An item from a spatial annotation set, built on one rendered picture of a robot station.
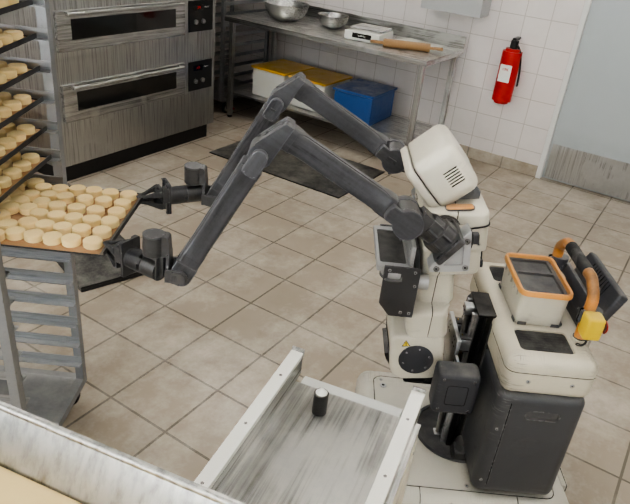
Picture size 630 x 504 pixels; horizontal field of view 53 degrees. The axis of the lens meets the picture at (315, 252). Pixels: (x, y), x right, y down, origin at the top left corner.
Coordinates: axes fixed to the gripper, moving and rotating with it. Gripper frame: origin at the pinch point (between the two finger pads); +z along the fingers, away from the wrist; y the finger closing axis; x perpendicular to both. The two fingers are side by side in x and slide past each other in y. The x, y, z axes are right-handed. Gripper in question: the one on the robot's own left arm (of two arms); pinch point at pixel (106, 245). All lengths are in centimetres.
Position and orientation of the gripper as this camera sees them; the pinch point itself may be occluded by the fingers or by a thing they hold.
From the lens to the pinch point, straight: 178.7
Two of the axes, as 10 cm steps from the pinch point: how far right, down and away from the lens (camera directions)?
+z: -8.4, -3.3, 4.3
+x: -5.3, 3.7, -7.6
